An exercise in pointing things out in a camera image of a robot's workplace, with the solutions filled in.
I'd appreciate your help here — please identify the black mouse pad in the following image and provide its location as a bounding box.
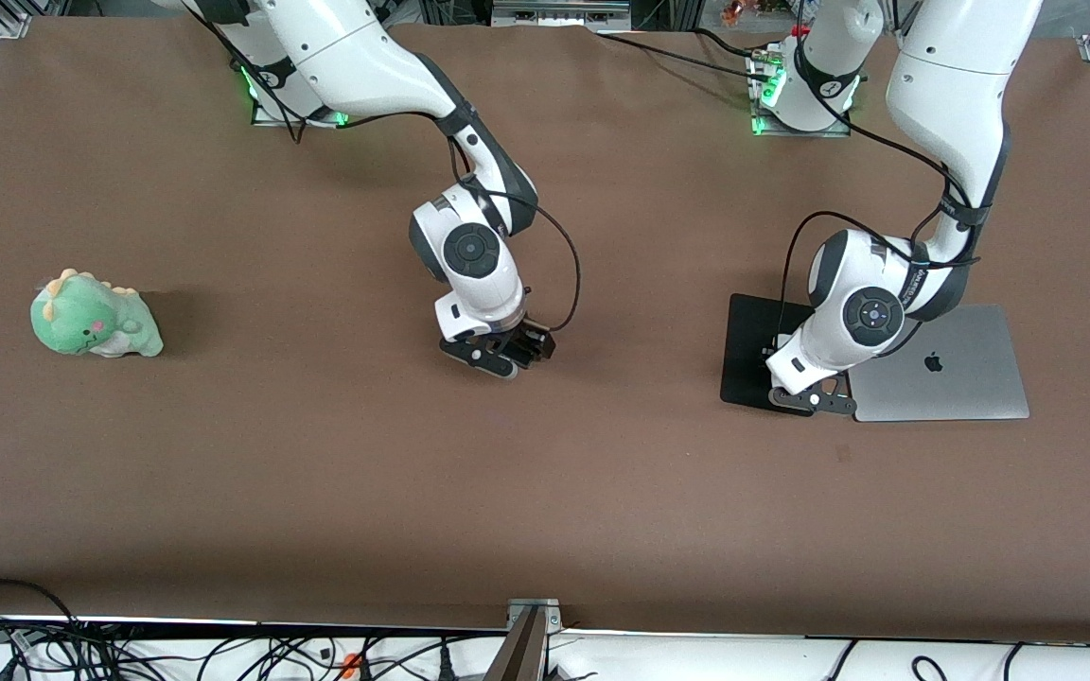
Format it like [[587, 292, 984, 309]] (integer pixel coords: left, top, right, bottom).
[[720, 293, 853, 415]]

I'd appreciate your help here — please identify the brown table cover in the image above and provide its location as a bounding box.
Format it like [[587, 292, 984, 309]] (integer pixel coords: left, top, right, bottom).
[[0, 14, 1090, 646]]

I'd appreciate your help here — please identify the silver laptop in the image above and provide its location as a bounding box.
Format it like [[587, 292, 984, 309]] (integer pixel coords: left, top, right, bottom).
[[850, 304, 1030, 423]]

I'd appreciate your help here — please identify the grey box behind table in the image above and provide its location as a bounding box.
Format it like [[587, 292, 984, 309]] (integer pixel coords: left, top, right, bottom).
[[492, 0, 633, 27]]

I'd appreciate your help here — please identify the green dinosaur plush toy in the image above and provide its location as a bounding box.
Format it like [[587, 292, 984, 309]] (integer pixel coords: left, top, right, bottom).
[[30, 269, 165, 358]]

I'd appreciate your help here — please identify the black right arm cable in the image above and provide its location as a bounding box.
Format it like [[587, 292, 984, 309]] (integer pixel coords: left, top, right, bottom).
[[184, 0, 582, 334]]

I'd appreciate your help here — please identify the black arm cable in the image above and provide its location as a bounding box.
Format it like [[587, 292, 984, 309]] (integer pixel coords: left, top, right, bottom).
[[184, 0, 582, 334], [777, 38, 993, 353]]

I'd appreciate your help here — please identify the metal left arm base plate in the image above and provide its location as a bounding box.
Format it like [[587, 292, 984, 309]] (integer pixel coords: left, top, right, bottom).
[[751, 112, 852, 138]]

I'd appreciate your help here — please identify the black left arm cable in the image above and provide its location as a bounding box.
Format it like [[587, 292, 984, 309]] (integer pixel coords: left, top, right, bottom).
[[777, 38, 993, 353]]

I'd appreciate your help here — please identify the metal table edge bracket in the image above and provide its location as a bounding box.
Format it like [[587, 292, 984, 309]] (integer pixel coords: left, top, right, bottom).
[[505, 598, 563, 635]]

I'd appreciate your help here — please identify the black cable on table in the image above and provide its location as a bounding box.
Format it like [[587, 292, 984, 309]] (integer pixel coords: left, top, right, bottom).
[[592, 28, 768, 81]]

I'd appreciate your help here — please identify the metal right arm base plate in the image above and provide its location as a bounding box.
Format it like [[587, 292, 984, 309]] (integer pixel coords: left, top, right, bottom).
[[252, 99, 349, 128]]

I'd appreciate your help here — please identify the looped black floor cable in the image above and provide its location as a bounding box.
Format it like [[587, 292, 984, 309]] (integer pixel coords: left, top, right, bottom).
[[0, 579, 84, 681]]

